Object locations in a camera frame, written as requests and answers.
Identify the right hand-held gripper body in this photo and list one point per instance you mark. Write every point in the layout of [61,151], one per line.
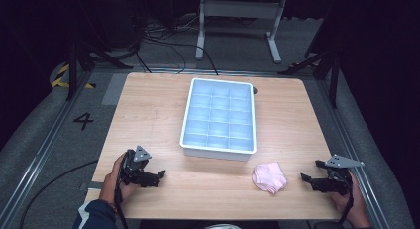
[336,182]

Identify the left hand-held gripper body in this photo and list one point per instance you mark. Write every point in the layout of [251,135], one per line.
[136,169]

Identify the person's left hand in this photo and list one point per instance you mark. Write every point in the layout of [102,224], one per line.
[110,187]

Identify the person's right hand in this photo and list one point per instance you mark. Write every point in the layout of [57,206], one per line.
[358,209]

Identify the pink folded cloth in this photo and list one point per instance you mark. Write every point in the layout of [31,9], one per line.
[268,177]

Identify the white compartment box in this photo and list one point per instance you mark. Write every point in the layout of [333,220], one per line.
[219,118]

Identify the black tripod stand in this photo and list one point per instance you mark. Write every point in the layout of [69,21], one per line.
[74,63]
[333,70]

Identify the small dark round object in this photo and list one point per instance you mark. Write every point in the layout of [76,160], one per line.
[254,90]

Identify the metal floor rail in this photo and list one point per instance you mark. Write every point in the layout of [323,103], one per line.
[360,176]
[43,153]

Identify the white desk frame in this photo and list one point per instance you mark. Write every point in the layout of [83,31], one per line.
[241,9]

